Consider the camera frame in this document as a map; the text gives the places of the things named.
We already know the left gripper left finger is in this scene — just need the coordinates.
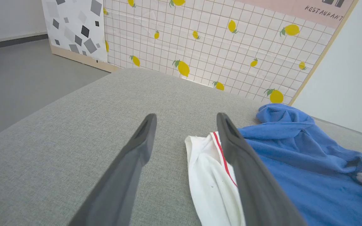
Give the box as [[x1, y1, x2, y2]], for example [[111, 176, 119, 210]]
[[68, 113, 157, 226]]

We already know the lemon and bottle print backdrop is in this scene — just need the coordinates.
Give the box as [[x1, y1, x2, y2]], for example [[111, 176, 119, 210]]
[[103, 0, 358, 106]]

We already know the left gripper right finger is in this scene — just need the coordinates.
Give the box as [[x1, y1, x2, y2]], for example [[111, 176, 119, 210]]
[[216, 112, 307, 226]]

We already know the white rolling partition board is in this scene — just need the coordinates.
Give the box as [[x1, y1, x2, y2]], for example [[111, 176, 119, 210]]
[[291, 0, 362, 140]]

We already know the grey squares print backdrop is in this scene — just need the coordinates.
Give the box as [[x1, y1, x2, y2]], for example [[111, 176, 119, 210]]
[[41, 0, 121, 73]]

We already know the blue basketball jersey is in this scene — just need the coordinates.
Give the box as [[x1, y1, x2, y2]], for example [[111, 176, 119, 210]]
[[185, 104, 362, 226]]

